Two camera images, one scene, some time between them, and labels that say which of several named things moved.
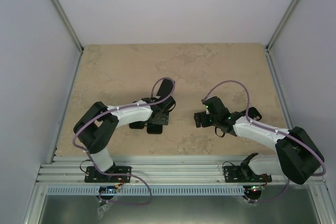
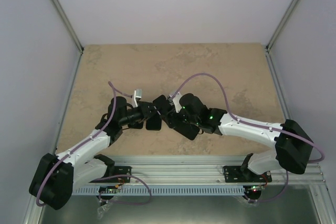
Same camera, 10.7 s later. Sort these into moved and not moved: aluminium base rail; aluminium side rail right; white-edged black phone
Moved: white-edged black phone
Not moved: aluminium side rail right; aluminium base rail
